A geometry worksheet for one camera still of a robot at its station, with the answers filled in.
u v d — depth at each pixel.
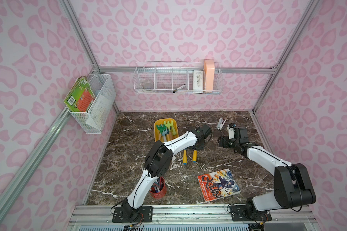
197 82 0.91
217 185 0.82
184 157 0.93
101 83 0.82
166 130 1.06
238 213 0.73
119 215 0.72
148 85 0.97
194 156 0.92
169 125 1.07
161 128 1.07
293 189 0.43
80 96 0.72
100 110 0.85
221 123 1.10
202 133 0.77
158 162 0.57
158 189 0.76
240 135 0.70
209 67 0.82
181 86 0.97
